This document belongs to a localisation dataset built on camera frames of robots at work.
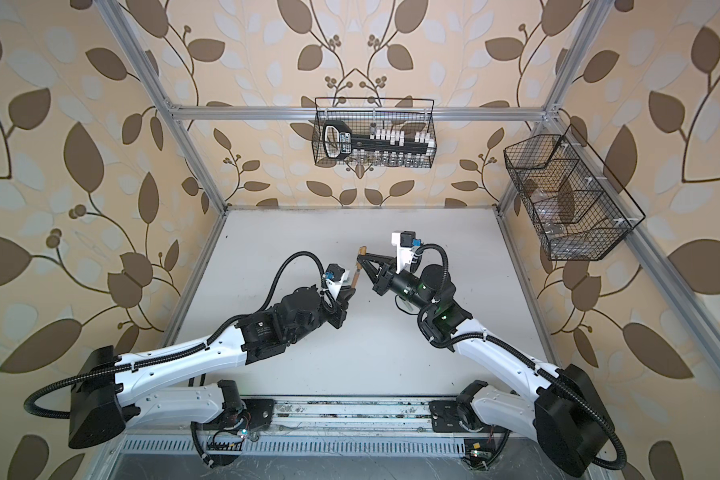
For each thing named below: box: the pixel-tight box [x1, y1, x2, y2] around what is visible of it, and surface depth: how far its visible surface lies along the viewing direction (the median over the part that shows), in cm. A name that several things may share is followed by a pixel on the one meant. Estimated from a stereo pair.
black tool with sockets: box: [323, 120, 437, 161], surface depth 84 cm
